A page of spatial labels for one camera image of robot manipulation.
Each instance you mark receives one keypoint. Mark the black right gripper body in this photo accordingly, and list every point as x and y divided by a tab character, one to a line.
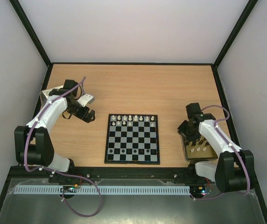
184	127

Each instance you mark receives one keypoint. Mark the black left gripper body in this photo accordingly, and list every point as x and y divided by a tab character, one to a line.
81	115

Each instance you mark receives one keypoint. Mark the dark floral metal tin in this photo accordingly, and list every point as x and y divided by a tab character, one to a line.
207	155

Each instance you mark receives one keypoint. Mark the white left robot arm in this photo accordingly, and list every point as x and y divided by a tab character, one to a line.
33	146

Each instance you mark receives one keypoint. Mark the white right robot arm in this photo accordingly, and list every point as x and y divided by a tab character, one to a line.
233	170

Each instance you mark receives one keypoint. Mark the black and white chessboard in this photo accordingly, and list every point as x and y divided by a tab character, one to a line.
135	144

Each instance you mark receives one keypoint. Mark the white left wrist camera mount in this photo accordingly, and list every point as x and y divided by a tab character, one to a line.
85	99

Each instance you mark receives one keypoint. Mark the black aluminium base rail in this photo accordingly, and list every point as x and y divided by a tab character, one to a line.
185	175

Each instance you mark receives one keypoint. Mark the white slotted cable duct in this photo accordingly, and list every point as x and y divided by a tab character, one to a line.
104	190

